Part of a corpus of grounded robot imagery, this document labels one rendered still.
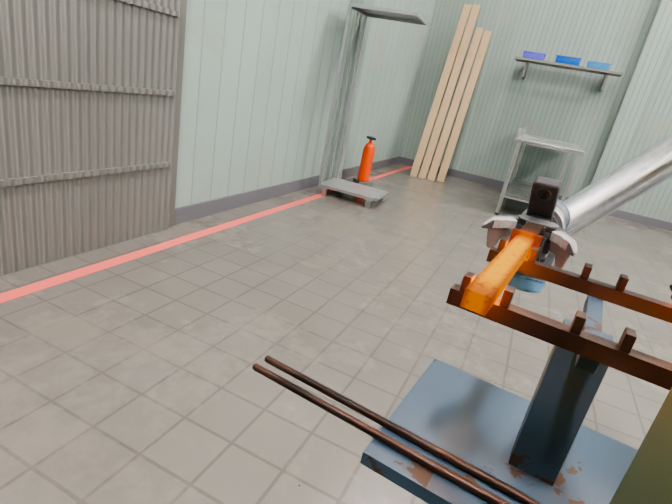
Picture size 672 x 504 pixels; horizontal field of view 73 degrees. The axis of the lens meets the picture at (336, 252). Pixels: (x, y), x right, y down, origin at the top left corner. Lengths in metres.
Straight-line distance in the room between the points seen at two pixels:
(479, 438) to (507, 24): 7.68
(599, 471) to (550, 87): 7.44
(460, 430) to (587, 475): 0.18
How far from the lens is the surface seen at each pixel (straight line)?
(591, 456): 0.84
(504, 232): 0.90
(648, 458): 0.30
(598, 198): 1.26
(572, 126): 8.03
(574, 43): 8.10
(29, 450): 1.73
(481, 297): 0.50
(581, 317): 0.53
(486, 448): 0.74
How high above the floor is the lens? 1.18
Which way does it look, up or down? 20 degrees down
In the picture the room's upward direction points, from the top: 11 degrees clockwise
